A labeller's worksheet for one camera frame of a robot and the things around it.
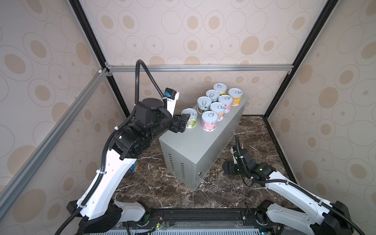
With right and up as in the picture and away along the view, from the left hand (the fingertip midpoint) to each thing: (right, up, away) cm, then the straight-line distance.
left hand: (184, 111), depth 56 cm
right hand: (+24, -27, +26) cm, 45 cm away
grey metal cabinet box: (+2, -17, +3) cm, 18 cm away
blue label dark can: (-31, -30, +31) cm, 53 cm away
